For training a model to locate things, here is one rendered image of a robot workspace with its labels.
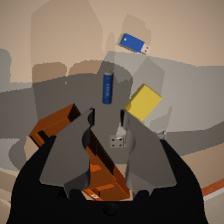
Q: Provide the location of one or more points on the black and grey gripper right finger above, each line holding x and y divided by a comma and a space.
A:
153, 165

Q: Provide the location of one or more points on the blue aa battery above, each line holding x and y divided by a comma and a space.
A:
107, 87

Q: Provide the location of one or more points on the orange rack of bins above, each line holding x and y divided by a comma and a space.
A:
100, 176

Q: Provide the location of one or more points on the blue usb stick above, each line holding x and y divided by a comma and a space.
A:
135, 44

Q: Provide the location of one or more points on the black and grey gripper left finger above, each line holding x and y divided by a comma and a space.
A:
59, 165

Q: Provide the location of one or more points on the grey domino tile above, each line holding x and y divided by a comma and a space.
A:
117, 141

